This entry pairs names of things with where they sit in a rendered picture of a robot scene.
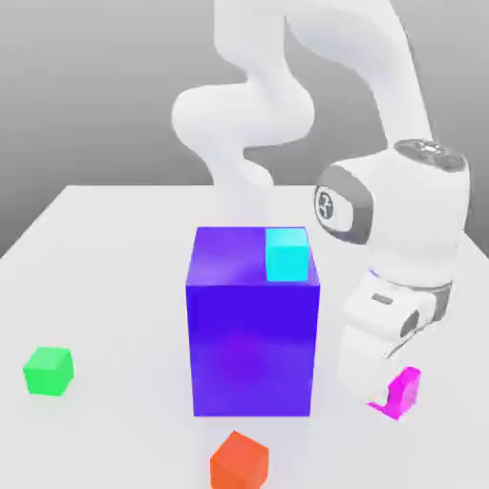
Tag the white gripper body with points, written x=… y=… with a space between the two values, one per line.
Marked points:
x=363 y=359

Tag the small magenta cube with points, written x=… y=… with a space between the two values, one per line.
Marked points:
x=405 y=393

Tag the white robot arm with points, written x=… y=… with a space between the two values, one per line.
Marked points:
x=416 y=214

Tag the small cyan cube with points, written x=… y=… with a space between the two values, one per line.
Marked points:
x=286 y=259

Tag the small orange cube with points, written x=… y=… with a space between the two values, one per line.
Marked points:
x=238 y=464

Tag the small green cube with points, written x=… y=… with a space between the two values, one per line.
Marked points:
x=47 y=372

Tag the large blue box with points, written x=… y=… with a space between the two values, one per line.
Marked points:
x=252 y=344

